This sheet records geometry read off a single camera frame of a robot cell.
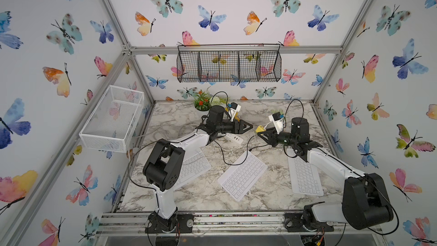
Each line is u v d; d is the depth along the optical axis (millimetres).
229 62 982
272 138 729
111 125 813
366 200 424
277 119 735
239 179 864
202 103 994
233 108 790
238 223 755
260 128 807
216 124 712
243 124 790
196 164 910
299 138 670
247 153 940
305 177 866
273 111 1166
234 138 989
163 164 520
